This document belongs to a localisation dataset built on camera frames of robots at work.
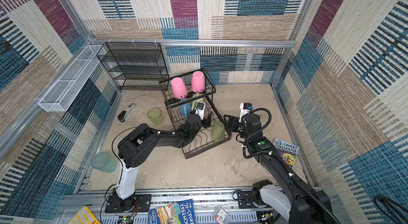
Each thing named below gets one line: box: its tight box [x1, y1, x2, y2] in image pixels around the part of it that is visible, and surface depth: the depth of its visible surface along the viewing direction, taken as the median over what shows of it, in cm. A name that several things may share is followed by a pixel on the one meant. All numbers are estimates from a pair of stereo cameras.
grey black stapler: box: [117, 102, 136, 124], surface depth 104 cm
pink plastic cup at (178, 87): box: [171, 76, 188, 100], surface depth 84 cm
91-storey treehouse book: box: [148, 198, 197, 224], surface depth 70 cm
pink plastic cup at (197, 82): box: [191, 71, 206, 93], surface depth 88 cm
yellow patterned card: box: [67, 205, 101, 224], surface depth 71 cm
